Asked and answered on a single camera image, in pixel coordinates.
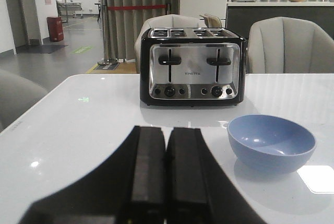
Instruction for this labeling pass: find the blue bowl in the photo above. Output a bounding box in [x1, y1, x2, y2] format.
[227, 114, 316, 174]

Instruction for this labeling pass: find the red barrier belt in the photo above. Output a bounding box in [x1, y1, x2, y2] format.
[108, 5, 168, 11]

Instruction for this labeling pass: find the red bin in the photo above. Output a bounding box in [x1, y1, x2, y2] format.
[46, 16, 64, 42]

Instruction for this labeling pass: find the beige armchair right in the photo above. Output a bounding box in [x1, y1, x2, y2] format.
[247, 17, 333, 74]

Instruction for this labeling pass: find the beige armchair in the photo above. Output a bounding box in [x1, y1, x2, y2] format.
[134, 14, 207, 73]
[1, 69, 48, 130]
[247, 17, 333, 74]

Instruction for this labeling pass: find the beige armchair near left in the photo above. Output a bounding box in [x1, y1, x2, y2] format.
[1, 69, 48, 130]

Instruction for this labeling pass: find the black silver four-slot toaster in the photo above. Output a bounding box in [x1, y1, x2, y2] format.
[140, 28, 246, 107]

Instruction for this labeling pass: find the white cart in background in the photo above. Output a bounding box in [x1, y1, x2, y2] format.
[56, 0, 82, 22]

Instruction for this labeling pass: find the stanchion post with base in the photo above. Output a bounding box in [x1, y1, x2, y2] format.
[98, 5, 118, 65]

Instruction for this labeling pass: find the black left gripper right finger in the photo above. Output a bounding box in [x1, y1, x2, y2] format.
[166, 127, 264, 223]

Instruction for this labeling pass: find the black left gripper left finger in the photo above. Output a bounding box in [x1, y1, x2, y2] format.
[20, 126, 165, 223]

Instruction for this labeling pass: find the dark counter cabinet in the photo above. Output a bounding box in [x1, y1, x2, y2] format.
[225, 1, 333, 38]

